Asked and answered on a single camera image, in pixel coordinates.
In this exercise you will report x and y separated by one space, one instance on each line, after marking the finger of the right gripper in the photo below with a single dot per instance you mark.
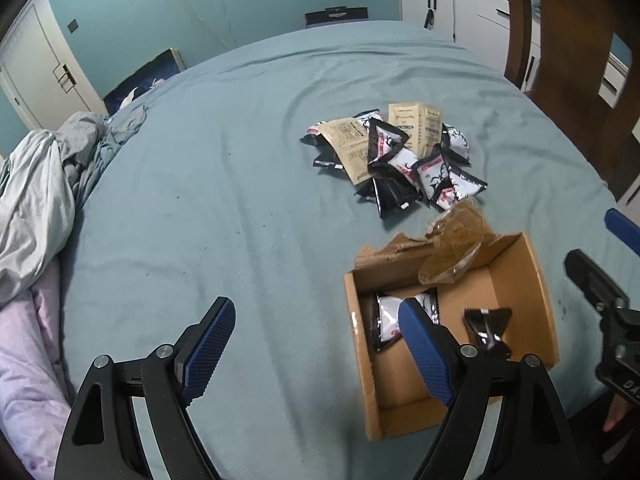
624 229
596 286

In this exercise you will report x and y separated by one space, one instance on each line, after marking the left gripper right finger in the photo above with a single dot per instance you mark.
532 439

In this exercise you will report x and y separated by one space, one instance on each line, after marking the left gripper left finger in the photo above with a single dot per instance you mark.
101 439

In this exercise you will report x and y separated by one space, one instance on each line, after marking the white deer snack packet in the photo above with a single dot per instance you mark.
385 331

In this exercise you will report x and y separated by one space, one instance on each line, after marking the black snack packet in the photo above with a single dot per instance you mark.
390 195

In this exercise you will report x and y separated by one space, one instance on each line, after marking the tan sachet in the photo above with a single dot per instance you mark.
350 142
422 123

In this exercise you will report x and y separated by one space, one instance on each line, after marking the person's right hand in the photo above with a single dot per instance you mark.
617 411

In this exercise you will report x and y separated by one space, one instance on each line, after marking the lilac pillow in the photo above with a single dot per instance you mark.
34 405

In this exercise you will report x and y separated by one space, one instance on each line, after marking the crumpled brown packing tape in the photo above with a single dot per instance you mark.
457 236

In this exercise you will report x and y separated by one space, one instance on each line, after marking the teal bed sheet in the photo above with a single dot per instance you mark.
216 195

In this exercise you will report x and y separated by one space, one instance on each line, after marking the brown wooden chair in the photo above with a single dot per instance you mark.
575 46

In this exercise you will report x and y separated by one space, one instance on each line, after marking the grey crumpled duvet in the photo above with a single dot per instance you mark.
44 181

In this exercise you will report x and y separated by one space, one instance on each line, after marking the white cabinet with drawers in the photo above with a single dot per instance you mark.
483 28

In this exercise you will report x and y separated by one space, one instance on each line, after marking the dark blue framed picture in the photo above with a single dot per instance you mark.
167 64

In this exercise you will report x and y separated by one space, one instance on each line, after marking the white wardrobe door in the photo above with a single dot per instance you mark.
39 73

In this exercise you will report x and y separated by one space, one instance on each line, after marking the black bag behind bed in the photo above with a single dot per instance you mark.
336 14

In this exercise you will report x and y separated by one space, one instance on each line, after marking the grey wall switch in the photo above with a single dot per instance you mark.
72 25

